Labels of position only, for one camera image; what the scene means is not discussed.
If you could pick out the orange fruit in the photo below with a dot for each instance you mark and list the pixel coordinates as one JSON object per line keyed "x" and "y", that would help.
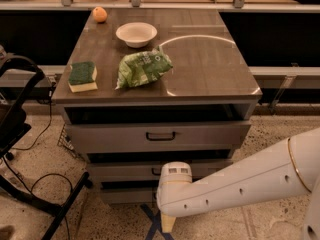
{"x": 99, "y": 14}

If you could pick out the green chip bag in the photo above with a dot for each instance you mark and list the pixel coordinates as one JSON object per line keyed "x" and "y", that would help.
{"x": 142, "y": 68}

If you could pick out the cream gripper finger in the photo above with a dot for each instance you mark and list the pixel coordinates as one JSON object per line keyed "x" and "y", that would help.
{"x": 167, "y": 223}

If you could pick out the grey drawer cabinet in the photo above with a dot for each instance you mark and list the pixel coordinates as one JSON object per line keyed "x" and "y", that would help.
{"x": 171, "y": 86}

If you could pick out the green yellow sponge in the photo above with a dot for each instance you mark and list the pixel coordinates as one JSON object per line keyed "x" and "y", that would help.
{"x": 83, "y": 77}

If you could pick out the grey bottom drawer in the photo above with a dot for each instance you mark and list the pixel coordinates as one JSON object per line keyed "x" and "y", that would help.
{"x": 125, "y": 192}

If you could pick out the grey drawer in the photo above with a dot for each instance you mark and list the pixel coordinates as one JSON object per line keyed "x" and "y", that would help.
{"x": 129, "y": 138}
{"x": 125, "y": 192}
{"x": 144, "y": 171}

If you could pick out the wire rack behind cabinet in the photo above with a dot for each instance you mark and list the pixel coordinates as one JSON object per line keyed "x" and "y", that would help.
{"x": 65, "y": 142}

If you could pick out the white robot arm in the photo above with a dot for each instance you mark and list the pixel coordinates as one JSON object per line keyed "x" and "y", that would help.
{"x": 288, "y": 168}

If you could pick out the white bowl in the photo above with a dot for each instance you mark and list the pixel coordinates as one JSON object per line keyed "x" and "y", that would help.
{"x": 136, "y": 34}

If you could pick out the black metal stand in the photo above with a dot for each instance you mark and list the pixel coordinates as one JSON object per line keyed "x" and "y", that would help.
{"x": 13, "y": 127}

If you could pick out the grey top drawer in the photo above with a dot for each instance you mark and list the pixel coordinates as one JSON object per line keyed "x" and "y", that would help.
{"x": 129, "y": 138}

